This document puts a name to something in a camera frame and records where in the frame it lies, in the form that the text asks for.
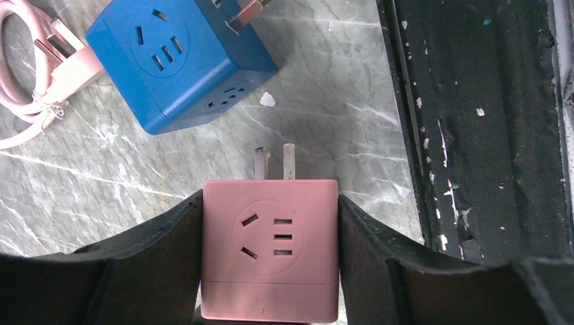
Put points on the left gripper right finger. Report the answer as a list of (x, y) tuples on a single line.
[(387, 278)]

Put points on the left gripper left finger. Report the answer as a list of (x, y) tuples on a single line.
[(148, 274)]

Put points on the pink cube socket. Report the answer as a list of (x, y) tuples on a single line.
[(270, 247)]

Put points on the dark blue cube adapter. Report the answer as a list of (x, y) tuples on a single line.
[(179, 63)]

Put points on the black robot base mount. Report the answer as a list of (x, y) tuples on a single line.
[(477, 91)]

